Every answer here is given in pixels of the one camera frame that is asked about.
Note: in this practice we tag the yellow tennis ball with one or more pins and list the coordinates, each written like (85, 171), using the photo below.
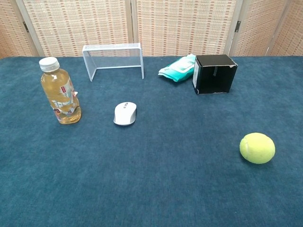
(257, 148)

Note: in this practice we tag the black cardboard box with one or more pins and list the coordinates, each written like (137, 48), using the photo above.
(214, 76)

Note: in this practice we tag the white computer mouse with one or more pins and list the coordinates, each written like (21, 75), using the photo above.
(124, 114)

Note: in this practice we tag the blue carpet table cover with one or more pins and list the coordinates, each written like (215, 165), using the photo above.
(151, 165)

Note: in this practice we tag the green wet wipes pack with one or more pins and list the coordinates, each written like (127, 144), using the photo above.
(180, 69)

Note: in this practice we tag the woven bamboo folding screen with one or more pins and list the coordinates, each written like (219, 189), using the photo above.
(151, 26)

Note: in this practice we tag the yellow tea bottle white cap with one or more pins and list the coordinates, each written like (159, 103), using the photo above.
(60, 94)

